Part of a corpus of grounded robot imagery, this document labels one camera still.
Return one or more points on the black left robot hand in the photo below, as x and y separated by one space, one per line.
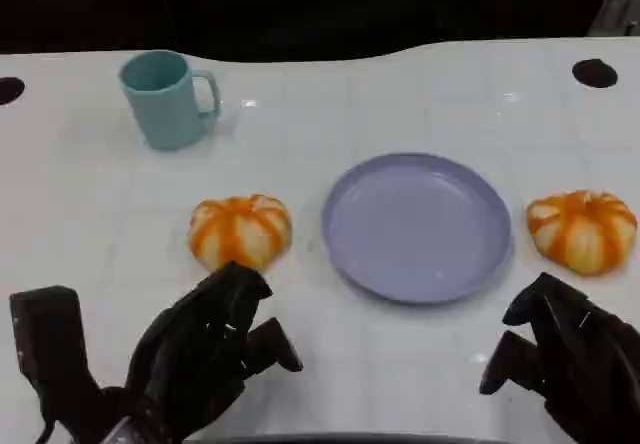
185 354

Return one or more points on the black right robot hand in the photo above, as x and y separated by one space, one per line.
595 364

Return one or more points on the dark robot torso edge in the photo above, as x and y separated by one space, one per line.
360 439

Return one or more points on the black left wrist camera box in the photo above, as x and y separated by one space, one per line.
47 339

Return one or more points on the orange and white bread roll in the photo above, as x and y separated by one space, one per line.
237 231
582 231

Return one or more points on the pale green mug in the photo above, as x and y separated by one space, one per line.
162 109

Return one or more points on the lilac plate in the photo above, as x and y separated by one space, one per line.
417 229

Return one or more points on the grey background equipment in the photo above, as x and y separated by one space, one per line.
617 9

